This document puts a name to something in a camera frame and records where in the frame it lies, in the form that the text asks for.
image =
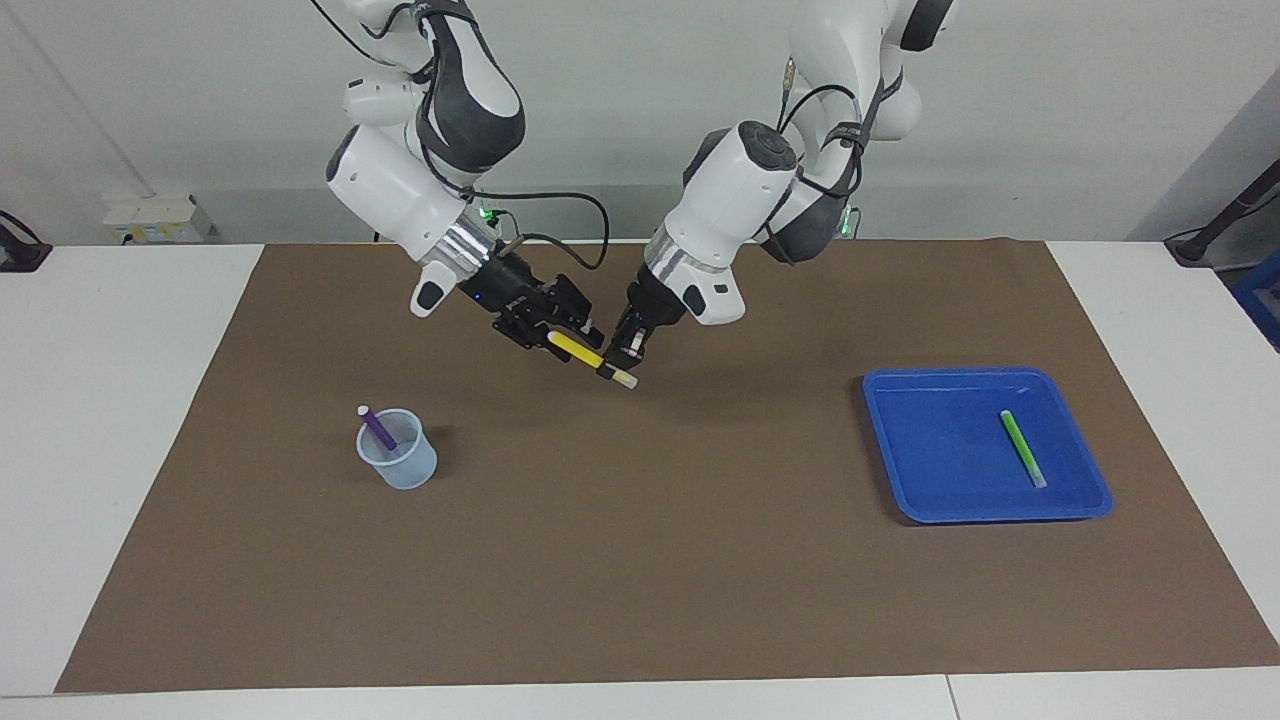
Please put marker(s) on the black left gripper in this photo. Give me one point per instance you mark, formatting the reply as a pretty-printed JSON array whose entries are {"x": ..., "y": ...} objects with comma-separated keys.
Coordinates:
[{"x": 650, "y": 305}]

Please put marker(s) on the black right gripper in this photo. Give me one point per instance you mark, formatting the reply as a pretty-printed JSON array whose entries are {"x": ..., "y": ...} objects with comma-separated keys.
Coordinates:
[{"x": 505, "y": 290}]

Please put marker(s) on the yellow pen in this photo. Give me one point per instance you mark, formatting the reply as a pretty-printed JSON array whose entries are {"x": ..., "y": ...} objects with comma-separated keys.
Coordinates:
[{"x": 575, "y": 347}]

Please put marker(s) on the purple pen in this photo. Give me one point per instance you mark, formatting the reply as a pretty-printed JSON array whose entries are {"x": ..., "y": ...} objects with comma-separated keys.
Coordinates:
[{"x": 378, "y": 428}]

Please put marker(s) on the green pen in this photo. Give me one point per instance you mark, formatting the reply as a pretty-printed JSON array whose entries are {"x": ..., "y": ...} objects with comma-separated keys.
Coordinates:
[{"x": 1021, "y": 447}]

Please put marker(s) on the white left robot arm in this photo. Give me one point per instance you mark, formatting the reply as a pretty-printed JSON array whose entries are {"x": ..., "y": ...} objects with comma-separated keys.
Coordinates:
[{"x": 730, "y": 190}]

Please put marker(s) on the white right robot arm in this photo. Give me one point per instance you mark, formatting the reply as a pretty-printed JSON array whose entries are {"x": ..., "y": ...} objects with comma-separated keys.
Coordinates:
[{"x": 400, "y": 190}]

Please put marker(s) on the brown table mat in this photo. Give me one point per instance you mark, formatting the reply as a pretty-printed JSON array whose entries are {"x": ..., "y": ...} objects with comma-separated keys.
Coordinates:
[{"x": 640, "y": 560}]

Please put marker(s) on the translucent plastic cup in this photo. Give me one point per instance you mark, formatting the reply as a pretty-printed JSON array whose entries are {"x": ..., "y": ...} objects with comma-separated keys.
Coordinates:
[{"x": 405, "y": 470}]

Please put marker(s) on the blue plastic tray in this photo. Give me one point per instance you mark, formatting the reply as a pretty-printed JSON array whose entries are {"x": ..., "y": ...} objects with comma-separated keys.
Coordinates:
[{"x": 945, "y": 480}]

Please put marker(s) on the black stand pole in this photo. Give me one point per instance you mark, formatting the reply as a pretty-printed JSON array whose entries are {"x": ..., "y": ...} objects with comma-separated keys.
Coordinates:
[{"x": 1230, "y": 215}]

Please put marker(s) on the blue crate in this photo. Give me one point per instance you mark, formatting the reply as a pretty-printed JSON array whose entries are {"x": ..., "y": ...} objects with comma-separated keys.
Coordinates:
[{"x": 1262, "y": 300}]

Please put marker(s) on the white wall power strip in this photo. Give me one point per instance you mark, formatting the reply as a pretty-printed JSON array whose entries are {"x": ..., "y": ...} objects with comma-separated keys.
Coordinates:
[{"x": 150, "y": 218}]

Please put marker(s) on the black clamp mount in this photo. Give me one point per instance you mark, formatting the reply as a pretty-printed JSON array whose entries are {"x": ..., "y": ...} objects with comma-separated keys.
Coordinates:
[{"x": 20, "y": 255}]

